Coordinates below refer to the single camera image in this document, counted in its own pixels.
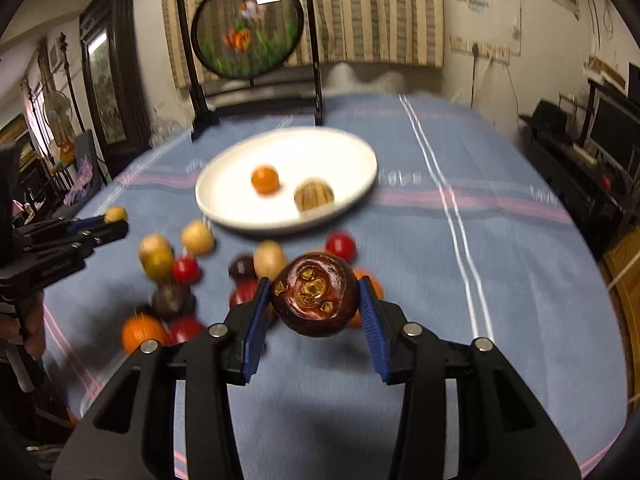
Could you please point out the standing fan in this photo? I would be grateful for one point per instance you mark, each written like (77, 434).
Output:
(57, 110)

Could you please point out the tan striped fruit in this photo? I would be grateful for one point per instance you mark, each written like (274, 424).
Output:
(313, 196)

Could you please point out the blue striped tablecloth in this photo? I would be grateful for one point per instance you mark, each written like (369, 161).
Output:
(450, 285)

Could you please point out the wall socket strip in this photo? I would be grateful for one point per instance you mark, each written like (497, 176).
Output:
(480, 49)

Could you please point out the dark wooden framed mirror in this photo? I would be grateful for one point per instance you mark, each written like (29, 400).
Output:
(107, 85)

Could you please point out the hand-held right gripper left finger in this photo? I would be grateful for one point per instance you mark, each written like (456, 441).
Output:
(256, 330)

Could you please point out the beige striped curtain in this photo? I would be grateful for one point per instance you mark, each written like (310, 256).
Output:
(375, 10)

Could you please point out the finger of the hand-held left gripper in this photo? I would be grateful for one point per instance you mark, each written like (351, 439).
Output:
(90, 223)
(110, 232)

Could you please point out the red round fruit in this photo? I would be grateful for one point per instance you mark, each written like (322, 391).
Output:
(185, 330)
(242, 297)
(341, 246)
(186, 270)

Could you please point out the black hat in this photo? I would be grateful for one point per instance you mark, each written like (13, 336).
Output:
(545, 115)

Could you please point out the tan round fruit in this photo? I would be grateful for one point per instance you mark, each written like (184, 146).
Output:
(198, 237)
(154, 244)

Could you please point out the yellow green fruit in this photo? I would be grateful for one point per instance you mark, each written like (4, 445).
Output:
(159, 266)

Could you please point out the small tan fruit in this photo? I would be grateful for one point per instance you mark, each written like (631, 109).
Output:
(116, 214)

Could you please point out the white oval plate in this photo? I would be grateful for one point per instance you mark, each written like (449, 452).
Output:
(320, 160)

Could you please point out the white cushion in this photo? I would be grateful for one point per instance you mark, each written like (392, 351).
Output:
(370, 79)

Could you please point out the computer monitor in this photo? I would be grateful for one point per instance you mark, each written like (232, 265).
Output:
(612, 130)

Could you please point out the orange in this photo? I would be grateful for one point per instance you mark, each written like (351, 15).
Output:
(371, 280)
(265, 180)
(142, 332)

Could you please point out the round embroidered screen black stand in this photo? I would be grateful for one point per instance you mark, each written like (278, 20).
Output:
(247, 20)

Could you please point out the tan potato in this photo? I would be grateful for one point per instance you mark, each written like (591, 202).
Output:
(270, 259)

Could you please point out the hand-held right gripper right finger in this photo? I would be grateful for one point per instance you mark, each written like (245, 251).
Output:
(374, 330)

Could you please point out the person's left hand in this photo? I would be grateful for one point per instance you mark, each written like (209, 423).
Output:
(33, 320)

